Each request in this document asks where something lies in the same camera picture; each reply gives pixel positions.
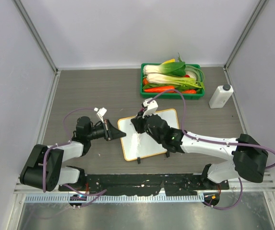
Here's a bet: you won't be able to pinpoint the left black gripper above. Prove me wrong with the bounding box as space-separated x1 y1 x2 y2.
86 119 125 141

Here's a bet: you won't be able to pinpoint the small orange-framed whiteboard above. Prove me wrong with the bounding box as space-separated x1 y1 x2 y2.
118 108 179 161

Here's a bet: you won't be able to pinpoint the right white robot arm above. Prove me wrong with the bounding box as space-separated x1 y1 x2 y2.
131 115 268 189

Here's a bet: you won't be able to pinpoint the large orange carrot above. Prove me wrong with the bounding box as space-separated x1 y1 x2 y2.
143 86 175 93

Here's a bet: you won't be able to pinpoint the green plastic crate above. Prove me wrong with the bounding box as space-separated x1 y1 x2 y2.
140 63 205 99

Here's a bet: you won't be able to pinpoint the lower bok choy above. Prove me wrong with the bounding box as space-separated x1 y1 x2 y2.
145 73 204 88

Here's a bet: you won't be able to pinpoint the bok choy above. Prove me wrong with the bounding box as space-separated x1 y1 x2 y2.
145 73 204 88
143 62 186 77

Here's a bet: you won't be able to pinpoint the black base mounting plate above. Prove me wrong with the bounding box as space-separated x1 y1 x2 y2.
67 173 229 196

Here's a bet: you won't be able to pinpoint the small orange carrot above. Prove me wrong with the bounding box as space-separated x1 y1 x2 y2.
182 89 197 94

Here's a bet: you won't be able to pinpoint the upper bok choy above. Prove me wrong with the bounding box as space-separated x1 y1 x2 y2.
143 62 186 77

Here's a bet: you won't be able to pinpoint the yellow pepper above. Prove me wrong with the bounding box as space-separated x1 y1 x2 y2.
162 58 175 65

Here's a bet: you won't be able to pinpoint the green long beans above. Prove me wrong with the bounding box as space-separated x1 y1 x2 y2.
185 65 204 90

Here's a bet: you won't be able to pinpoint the white bottle grey cap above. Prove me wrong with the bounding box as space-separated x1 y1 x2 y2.
209 84 234 109

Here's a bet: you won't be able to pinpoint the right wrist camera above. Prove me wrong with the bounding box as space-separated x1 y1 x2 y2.
142 98 158 118

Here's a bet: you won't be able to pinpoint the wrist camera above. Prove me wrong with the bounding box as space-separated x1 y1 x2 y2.
94 107 107 123
142 98 158 118

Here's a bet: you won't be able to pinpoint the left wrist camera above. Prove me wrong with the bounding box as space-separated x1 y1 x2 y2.
94 107 107 123

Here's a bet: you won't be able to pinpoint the white slotted cable duct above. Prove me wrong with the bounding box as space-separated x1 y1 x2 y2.
24 193 204 204

